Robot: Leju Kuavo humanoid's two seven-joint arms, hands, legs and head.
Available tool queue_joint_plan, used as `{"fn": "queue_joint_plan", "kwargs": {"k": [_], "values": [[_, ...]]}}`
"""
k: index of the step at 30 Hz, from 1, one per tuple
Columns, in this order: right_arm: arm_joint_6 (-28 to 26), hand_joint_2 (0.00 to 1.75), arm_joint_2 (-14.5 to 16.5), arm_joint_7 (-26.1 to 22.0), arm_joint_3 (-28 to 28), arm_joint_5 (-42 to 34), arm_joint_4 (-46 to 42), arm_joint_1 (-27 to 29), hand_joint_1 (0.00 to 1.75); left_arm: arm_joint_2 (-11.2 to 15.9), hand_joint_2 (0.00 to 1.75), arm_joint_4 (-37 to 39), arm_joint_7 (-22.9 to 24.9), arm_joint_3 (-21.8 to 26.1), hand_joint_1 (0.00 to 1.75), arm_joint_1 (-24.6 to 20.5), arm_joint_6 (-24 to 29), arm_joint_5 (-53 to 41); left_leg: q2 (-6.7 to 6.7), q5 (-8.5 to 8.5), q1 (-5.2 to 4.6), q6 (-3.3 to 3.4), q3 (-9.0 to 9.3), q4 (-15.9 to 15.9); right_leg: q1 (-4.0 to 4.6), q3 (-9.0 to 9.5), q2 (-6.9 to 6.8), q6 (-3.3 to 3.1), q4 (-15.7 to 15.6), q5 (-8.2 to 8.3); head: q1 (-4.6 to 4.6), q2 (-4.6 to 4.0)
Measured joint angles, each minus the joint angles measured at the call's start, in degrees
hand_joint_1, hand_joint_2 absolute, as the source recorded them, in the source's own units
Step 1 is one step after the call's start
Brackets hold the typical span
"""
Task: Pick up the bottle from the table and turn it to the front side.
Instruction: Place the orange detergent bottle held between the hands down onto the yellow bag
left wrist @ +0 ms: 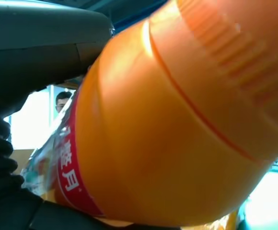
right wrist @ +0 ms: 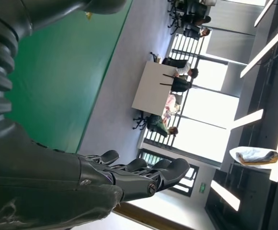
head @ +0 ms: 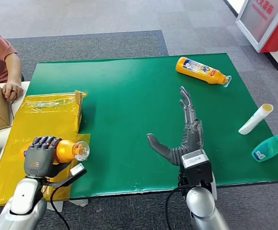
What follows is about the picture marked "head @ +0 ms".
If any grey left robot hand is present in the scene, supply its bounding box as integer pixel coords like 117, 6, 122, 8
23, 136, 72, 179

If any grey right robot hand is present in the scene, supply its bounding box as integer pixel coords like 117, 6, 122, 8
147, 85, 204, 167

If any orange bottle with barcode label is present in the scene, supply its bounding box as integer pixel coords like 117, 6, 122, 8
21, 140, 91, 164

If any orange bottle with blue label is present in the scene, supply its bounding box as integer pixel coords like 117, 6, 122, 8
175, 57, 232, 88

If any teal plastic bottle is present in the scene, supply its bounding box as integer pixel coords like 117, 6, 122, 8
251, 134, 278, 163

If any person's hand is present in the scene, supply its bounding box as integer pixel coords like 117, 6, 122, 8
2, 81, 24, 102

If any white tube with yellow cap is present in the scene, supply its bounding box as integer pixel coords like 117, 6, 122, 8
238, 103, 274, 136

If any green table mat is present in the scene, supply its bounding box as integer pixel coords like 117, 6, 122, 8
26, 53, 278, 199

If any red and white sign stand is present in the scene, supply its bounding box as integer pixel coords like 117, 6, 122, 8
235, 0, 278, 54

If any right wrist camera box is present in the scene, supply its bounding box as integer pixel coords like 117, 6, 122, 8
181, 149, 214, 187

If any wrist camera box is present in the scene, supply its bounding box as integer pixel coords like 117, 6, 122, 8
181, 149, 214, 187
48, 163, 88, 188

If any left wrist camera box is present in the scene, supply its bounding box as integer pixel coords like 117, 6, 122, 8
48, 163, 88, 188

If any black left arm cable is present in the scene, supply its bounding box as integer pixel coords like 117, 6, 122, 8
49, 185, 70, 230

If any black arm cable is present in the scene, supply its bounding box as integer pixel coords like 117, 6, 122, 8
49, 185, 70, 230
165, 185, 190, 230

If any thin black cable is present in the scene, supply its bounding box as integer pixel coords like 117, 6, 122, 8
8, 90, 17, 126

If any white table bracket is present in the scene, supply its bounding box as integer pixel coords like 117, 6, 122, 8
68, 198, 89, 207

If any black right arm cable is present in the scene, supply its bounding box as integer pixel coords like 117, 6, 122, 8
165, 185, 190, 230

